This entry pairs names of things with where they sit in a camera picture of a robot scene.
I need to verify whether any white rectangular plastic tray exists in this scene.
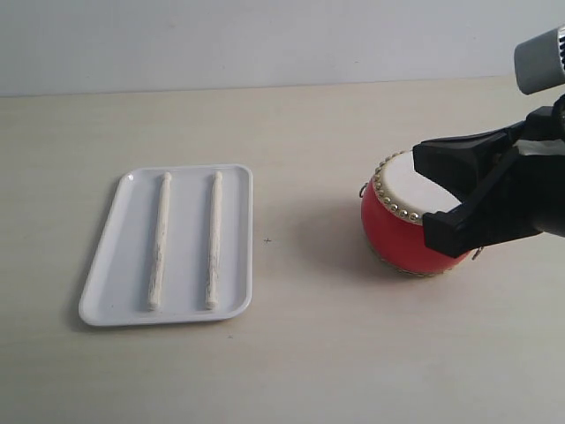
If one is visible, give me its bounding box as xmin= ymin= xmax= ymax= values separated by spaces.
xmin=79 ymin=164 xmax=253 ymax=327

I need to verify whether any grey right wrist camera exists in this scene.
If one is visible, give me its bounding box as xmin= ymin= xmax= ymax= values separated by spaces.
xmin=514 ymin=25 xmax=564 ymax=95

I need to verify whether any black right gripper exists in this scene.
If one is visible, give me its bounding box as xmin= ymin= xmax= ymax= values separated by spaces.
xmin=412 ymin=97 xmax=564 ymax=258

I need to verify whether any wooden drumstick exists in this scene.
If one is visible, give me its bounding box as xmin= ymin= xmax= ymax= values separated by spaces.
xmin=206 ymin=171 xmax=223 ymax=310
xmin=147 ymin=172 xmax=172 ymax=311

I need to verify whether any small red drum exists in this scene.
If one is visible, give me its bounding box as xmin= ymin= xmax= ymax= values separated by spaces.
xmin=360 ymin=151 xmax=469 ymax=276

